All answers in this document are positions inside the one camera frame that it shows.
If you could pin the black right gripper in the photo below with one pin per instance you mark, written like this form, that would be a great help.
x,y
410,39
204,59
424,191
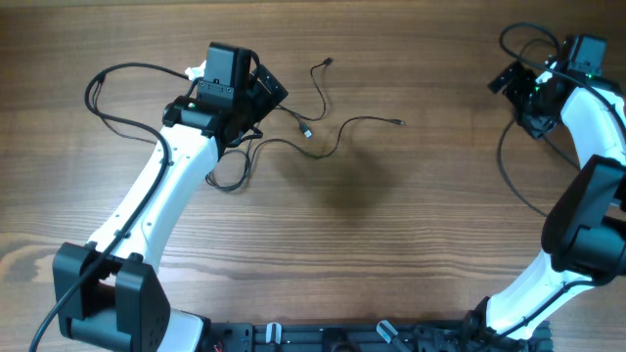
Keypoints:
x,y
537,125

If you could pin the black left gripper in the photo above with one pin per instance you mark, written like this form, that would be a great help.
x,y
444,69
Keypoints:
x,y
263,101

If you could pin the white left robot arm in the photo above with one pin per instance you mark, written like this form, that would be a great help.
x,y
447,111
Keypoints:
x,y
107,290

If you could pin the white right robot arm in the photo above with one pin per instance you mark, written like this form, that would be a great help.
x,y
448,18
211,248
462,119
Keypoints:
x,y
582,247

